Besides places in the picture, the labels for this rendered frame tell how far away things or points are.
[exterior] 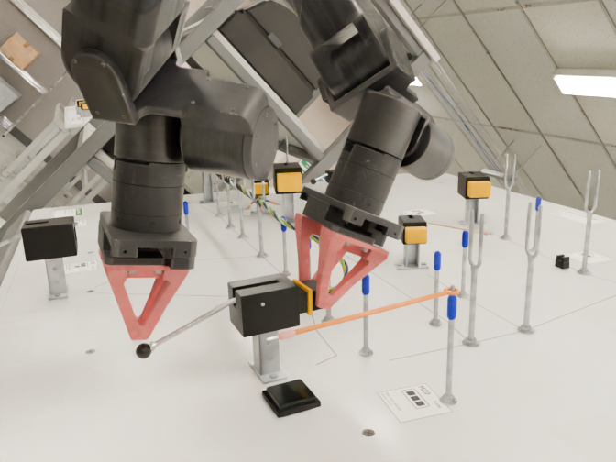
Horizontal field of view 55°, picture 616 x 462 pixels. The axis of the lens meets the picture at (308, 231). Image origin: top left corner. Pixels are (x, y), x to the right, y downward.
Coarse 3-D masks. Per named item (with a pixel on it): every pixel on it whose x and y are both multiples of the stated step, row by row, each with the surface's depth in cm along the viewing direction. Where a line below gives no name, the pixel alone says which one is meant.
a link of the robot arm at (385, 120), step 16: (368, 96) 54; (384, 96) 53; (400, 96) 55; (368, 112) 53; (384, 112) 53; (400, 112) 53; (416, 112) 53; (352, 128) 55; (368, 128) 53; (384, 128) 53; (400, 128) 53; (416, 128) 57; (352, 144) 56; (368, 144) 53; (384, 144) 53; (400, 144) 53; (416, 144) 57
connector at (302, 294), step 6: (306, 282) 57; (312, 282) 57; (300, 288) 56; (312, 288) 56; (300, 294) 55; (306, 294) 55; (300, 300) 55; (306, 300) 55; (300, 306) 55; (306, 306) 55; (300, 312) 55; (306, 312) 55
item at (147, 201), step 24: (120, 168) 45; (144, 168) 45; (168, 168) 46; (120, 192) 46; (144, 192) 45; (168, 192) 46; (120, 216) 46; (144, 216) 46; (168, 216) 47; (120, 240) 43; (144, 240) 44; (168, 240) 45; (192, 240) 46
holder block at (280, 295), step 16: (240, 288) 54; (256, 288) 53; (272, 288) 53; (288, 288) 53; (240, 304) 52; (256, 304) 52; (272, 304) 53; (288, 304) 54; (240, 320) 53; (256, 320) 53; (272, 320) 53; (288, 320) 54
